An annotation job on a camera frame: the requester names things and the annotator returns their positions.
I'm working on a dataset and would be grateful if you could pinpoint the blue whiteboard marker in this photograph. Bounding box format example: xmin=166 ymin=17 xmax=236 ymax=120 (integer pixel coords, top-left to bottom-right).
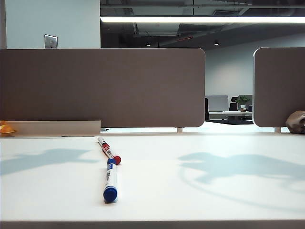
xmin=103 ymin=158 xmax=119 ymax=204

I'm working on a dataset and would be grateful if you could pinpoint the orange object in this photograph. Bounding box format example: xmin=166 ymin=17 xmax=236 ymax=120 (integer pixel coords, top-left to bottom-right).
xmin=0 ymin=120 xmax=17 ymax=137

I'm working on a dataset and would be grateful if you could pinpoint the wide brown desk divider panel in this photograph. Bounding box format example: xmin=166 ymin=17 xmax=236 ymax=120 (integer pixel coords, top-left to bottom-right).
xmin=0 ymin=47 xmax=206 ymax=128

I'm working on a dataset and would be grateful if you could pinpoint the white background desk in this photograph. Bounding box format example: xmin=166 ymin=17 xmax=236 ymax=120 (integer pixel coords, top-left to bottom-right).
xmin=208 ymin=111 xmax=253 ymax=120

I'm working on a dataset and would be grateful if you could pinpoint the small potted green plant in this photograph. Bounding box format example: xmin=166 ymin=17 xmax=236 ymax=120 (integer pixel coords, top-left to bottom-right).
xmin=237 ymin=95 xmax=251 ymax=112

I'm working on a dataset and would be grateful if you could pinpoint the long linear ceiling light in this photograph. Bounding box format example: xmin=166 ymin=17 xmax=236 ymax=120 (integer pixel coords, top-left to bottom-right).
xmin=99 ymin=15 xmax=305 ymax=24

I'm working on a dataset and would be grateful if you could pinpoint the red whiteboard marker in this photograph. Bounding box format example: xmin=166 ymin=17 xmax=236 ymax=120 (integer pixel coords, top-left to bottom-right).
xmin=102 ymin=143 xmax=122 ymax=165

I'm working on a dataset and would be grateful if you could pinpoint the narrow brown desk divider panel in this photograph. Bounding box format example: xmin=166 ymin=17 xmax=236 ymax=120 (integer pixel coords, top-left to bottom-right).
xmin=252 ymin=46 xmax=305 ymax=128

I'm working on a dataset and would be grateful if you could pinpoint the metal wall plate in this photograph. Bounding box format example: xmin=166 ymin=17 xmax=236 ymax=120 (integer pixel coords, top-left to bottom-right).
xmin=43 ymin=34 xmax=58 ymax=49

